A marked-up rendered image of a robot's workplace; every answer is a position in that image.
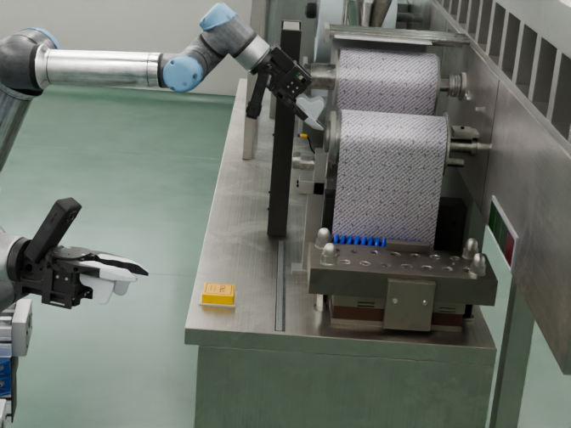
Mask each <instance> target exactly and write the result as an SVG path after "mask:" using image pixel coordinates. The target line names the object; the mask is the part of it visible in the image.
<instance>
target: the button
mask: <svg viewBox="0 0 571 428"><path fill-rule="evenodd" d="M234 297H235V285H234V284H218V283H204V287H203V291H202V298H201V303H211V304H223V305H233V304H234Z"/></svg>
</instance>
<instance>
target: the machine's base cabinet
mask: <svg viewBox="0 0 571 428"><path fill-rule="evenodd" d="M494 370H495V366H494V365H490V364H477V363H452V362H439V361H427V360H414V359H401V358H376V357H363V356H350V355H337V354H324V353H311V352H287V351H275V350H262V349H249V348H236V347H223V346H198V357H197V371H196V389H195V423H194V428H485V426H486V420H487V414H488V409H489V399H490V393H491V386H492V381H493V375H494Z"/></svg>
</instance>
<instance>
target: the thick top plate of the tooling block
mask: <svg viewBox="0 0 571 428"><path fill-rule="evenodd" d="M315 243H316V242H313V241H309V247H308V293H309V294H318V295H331V296H355V297H368V298H381V299H386V291H387V278H395V279H419V280H431V281H435V284H436V286H435V293H434V300H433V302H442V303H455V304H468V305H481V306H493V307H494V306H495V298H496V292H497V287H498V279H497V277H496V275H495V272H494V270H493V268H492V267H491V265H490V263H489V259H488V257H487V256H486V254H485V253H481V254H483V256H484V258H485V264H486V268H485V272H486V274H485V275H484V276H474V275H471V274H470V273H469V272H468V271H469V270H470V265H471V263H472V260H468V259H465V258H463V257H462V254H463V252H461V251H437V250H429V252H428V253H424V252H412V251H387V249H386V246H374V245H350V244H338V243H332V244H333V245H334V246H335V247H336V254H337V260H336V261H337V265H336V266H325V265H322V264H321V263H320V261H321V255H322V253H324V250H320V249H317V248H315V247H314V246H315Z"/></svg>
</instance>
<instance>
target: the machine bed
mask: <svg viewBox="0 0 571 428"><path fill-rule="evenodd" d="M246 84H247V79H242V78H241V79H240V81H239V85H238V89H237V93H236V97H235V104H234V108H233V112H232V116H231V120H230V124H229V131H228V135H227V139H226V143H225V147H224V151H223V158H222V162H221V166H220V170H219V174H218V181H217V185H216V189H215V193H214V197H213V202H212V209H211V212H210V216H209V220H208V224H207V228H206V235H205V239H204V244H203V247H202V252H201V259H200V262H199V267H198V270H197V274H196V278H195V286H194V289H193V294H192V297H191V302H190V305H189V312H188V317H187V320H186V325H185V329H184V344H185V345H198V346H223V347H236V348H249V349H262V350H275V351H287V352H311V353H324V354H337V355H350V356H363V357H376V358H401V359H414V360H427V361H439V362H452V363H477V364H490V365H495V359H496V353H497V347H496V345H495V342H494V340H493V337H492V335H491V333H490V331H489V327H488V325H487V323H486V320H485V318H484V316H483V313H482V310H481V308H480V306H479V305H473V307H472V315H473V316H474V320H473V321H471V322H464V321H461V325H462V332H456V331H443V330H430V331H419V330H407V329H383V327H381V326H368V325H355V324H332V323H331V312H330V302H329V295H327V300H326V304H327V305H328V306H329V310H328V311H326V312H317V311H315V310H314V304H315V303H316V302H317V294H309V293H308V276H306V275H294V274H291V266H292V263H293V262H295V263H302V248H303V237H304V226H305V216H306V205H307V195H308V194H299V193H298V188H297V184H298V183H297V180H298V179H299V175H312V176H313V174H314V171H305V170H301V169H291V181H290V193H289V204H288V215H287V226H286V236H275V235H267V231H268V219H269V211H268V207H269V191H270V181H271V169H272V160H266V159H257V135H258V122H259V116H258V117H257V122H256V129H255V136H254V143H253V150H252V158H251V159H242V154H243V140H244V125H245V112H246ZM278 240H284V241H286V273H285V332H284V331H274V328H275V303H276V279H277V253H278ZM204 283H218V284H234V285H235V291H237V299H236V307H215V306H202V305H199V300H200V295H201V289H203V287H204Z"/></svg>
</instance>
